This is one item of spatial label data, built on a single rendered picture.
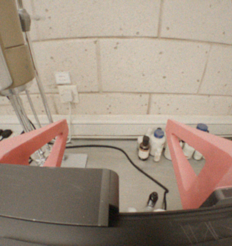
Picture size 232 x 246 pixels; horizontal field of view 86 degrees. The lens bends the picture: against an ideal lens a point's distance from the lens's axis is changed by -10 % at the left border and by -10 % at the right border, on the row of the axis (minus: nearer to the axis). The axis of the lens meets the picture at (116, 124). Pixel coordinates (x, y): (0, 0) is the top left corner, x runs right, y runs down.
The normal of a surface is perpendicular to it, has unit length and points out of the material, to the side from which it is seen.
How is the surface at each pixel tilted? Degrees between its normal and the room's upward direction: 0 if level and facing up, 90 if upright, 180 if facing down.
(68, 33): 90
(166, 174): 0
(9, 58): 90
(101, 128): 90
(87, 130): 90
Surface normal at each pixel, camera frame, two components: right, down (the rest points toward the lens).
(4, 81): 1.00, 0.00
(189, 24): 0.00, 0.59
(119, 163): 0.00, -0.81
